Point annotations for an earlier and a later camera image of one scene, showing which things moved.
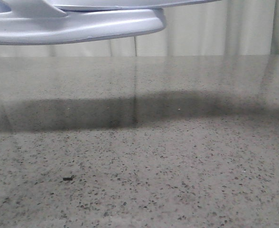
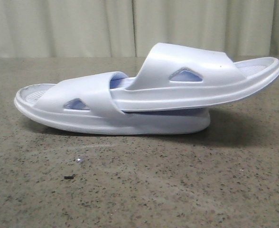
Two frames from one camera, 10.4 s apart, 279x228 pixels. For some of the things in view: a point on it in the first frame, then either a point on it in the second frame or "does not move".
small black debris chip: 70,178 does not move
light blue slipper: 122,3 -> 173,76
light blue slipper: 24,22 -> 84,103
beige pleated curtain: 218,28 does not move
